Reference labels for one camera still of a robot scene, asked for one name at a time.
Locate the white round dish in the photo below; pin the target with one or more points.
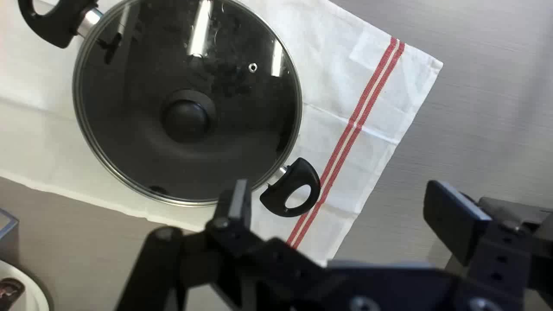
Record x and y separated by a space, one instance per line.
27 294

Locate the blue rimmed box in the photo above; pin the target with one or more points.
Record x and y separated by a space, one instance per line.
7 234

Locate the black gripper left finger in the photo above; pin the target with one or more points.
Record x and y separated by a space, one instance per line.
190 265

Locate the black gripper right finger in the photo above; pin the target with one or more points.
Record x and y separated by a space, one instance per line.
506 260

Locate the glass lid with black knob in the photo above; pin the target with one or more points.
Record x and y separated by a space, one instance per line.
186 118

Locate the white towel with red stripes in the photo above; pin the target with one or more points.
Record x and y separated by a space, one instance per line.
368 87

